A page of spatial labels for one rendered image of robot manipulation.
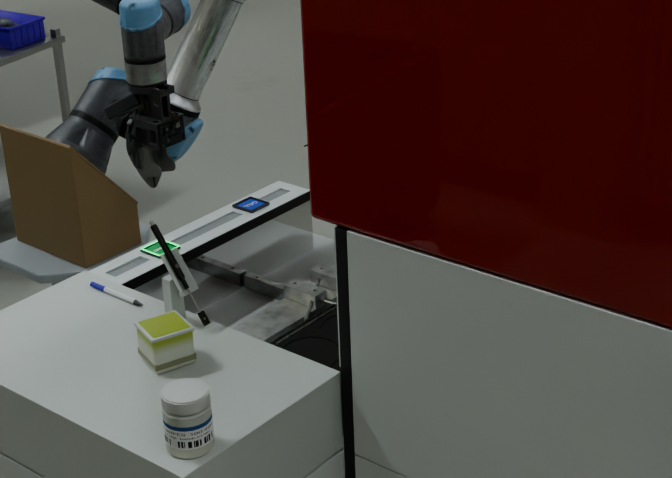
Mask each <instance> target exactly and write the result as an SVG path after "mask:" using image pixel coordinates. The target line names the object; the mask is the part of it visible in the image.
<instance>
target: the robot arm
mask: <svg viewBox="0 0 672 478"><path fill-rule="evenodd" d="M92 1H94V2H96V3H98V4H99V5H101V6H103V7H105V8H107V9H109V10H111V11H113V12H115V13H117V14H118V15H120V17H119V25H120V27H121V36H122V44H123V53H124V65H125V70H122V69H119V68H115V67H102V68H100V69H99V70H98V71H97V72H96V73H95V75H94V76H93V78H92V79H91V80H90V81H89V82H88V85H87V87H86V89H85V90H84V92H83V93H82V95H81V97H80V98H79V100H78V101H77V103H76V105H75V106H74V108H73V109H72V111H71V113H70V114H69V116H68V117H67V119H66V120H65V121H64V122H62V123H61V124H60V125H59V126H58V127H56V128H55V129H54V130H53V131H52V132H50V133H49V134H48V135H47V136H46V137H45V138H48V139H51V140H54V141H57V142H60V143H63V144H66V145H69V146H71V147H73V148H74V149H75V150H76V151H77V152H79V153H80V154H81V155H82V156H83V157H85V158H86V159H87V160H88V161H89V162H91V163H92V164H93V165H94V166H95V167H97V168H98V169H99V170H100V171H101V172H103V173H104V174H106V171H107V166H108V162H109V159H110V154H111V150H112V147H113V145H114V143H115V142H116V140H117V139H118V137H119V136H120V137H123V138H124V139H126V148H127V153H128V155H129V157H130V159H131V161H132V163H133V165H134V167H135V168H136V169H137V171H138V173H139V174H140V176H141V177H142V179H143V180H144V181H145V182H146V183H147V184H148V185H149V186H150V187H151V188H155V187H157V185H158V182H159V180H160V177H161V175H162V172H167V171H174V170H175V168H176V164H175V161H177V160H179V159H180V158H181V157H182V156H183V155H184V154H185V153H186V152H187V151H188V149H189V148H190V147H191V145H192V144H193V143H194V141H195V140H196V138H197V137H198V135H199V133H200V131H201V129H202V127H203V121H202V120H201V119H200V118H198V117H199V115H200V112H201V107H200V104H199V98H200V96H201V94H202V91H203V89H204V87H205V85H206V83H207V81H208V78H209V76H210V74H211V72H212V70H213V68H214V66H215V63H216V61H217V59H218V57H219V55H220V52H221V50H222V48H223V46H224V44H225V42H226V40H227V37H228V35H229V33H230V31H231V29H232V27H233V24H234V22H235V20H236V18H237V16H238V14H239V11H240V9H241V7H242V5H243V3H244V2H245V1H248V0H200V2H199V5H198V7H197V9H196V11H195V13H194V16H193V18H192V20H191V22H190V25H189V27H188V29H187V31H186V33H185V36H184V38H183V40H182V42H181V44H180V47H179V49H178V51H177V53H176V56H175V58H174V60H173V62H172V64H171V67H170V69H169V71H168V73H167V67H166V54H165V43H164V40H165V39H167V38H168V37H170V36H171V35H172V34H174V33H177V32H178V31H180V30H181V29H182V27H183V26H184V25H185V24H186V23H187V22H188V20H189V19H190V15H191V7H190V4H189V1H188V0H92Z"/></svg>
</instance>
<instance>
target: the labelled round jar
mask: <svg viewBox="0 0 672 478"><path fill-rule="evenodd" d="M160 397H161V405H162V415H163V425H164V434H165V441H166V449H167V451H168V452H169V453H170V454H171V455H173V456H175V457H178V458H182V459H192V458H197V457H200V456H203V455H205V454H206V453H208V452H209V451H210V450H211V449H212V448H213V446H214V443H215V442H214V429H213V418H212V409H211V402H210V400H211V399H210V388H209V386H208V384H207V383H205V382H204V381H202V380H200V379H196V378H181V379H177V380H174V381H171V382H169V383H168V384H166V385H165V386H164V387H163V388H162V390H161V392H160Z"/></svg>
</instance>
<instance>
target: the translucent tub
mask: <svg viewBox="0 0 672 478"><path fill-rule="evenodd" d="M134 325H135V326H136V327H137V335H138V344H139V347H138V353H139V354H140V357H141V358H142V359H143V360H144V361H145V363H146V364H147V365H148V366H149V367H150V368H151V369H152V370H153V371H154V372H155V373H156V374H161V373H164V372H167V371H170V370H173V369H176V368H179V367H182V366H186V365H189V364H192V363H194V362H195V359H197V358H196V353H195V352H194V341H193V331H194V330H195V328H194V327H193V326H192V325H191V324H190V323H189V322H188V321H187V320H186V319H185V318H184V317H183V316H182V315H180V314H179V313H178V312H177V311H176V310H172V311H169V312H166V313H163V314H159V315H156V316H153V317H149V318H146V319H143V320H139V321H136V322H134Z"/></svg>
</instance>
